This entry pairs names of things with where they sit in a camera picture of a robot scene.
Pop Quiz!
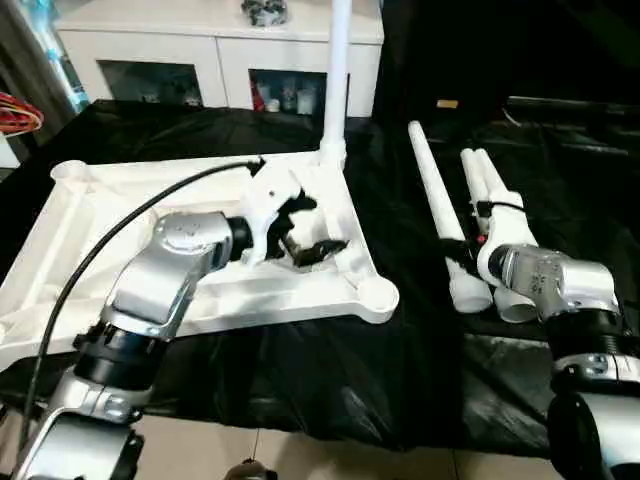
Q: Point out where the white plastic table top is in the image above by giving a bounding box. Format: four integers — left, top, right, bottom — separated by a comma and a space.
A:
0, 150, 401, 371

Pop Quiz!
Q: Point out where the black mat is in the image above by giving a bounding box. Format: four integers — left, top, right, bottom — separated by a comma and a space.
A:
0, 98, 640, 456

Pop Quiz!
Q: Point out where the white cabinet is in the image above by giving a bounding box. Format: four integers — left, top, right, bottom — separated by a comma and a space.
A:
52, 0, 385, 117

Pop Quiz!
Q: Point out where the grey object on cabinet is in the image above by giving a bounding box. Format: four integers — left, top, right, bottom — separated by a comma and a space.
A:
241, 0, 290, 27

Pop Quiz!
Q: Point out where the grey robot foot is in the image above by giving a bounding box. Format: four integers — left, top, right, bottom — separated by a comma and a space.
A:
225, 460, 277, 480

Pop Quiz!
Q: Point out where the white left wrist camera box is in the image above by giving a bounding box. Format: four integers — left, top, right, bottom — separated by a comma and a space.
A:
237, 160, 303, 267

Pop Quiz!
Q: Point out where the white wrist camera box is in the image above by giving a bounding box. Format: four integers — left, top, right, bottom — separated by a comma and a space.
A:
237, 160, 303, 267
476, 190, 541, 291

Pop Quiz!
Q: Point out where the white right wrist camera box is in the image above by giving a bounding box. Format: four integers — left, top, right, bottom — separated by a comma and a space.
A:
476, 190, 541, 291

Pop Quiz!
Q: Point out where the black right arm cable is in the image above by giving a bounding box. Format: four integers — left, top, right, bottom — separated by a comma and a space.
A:
474, 198, 527, 219

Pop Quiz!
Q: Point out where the red wire bundle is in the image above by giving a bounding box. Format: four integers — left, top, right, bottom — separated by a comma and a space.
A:
0, 91, 47, 137

